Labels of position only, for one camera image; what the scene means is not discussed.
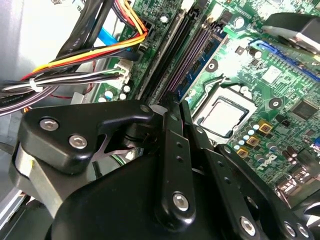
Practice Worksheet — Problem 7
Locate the RAM stick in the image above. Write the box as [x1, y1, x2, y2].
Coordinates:
[164, 23, 230, 103]

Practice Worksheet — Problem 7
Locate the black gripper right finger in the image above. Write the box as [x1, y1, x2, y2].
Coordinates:
[181, 99, 315, 240]

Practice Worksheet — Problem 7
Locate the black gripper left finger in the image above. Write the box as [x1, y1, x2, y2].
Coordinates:
[9, 91, 198, 226]

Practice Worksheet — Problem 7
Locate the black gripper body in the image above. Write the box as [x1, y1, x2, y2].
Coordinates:
[47, 151, 232, 240]

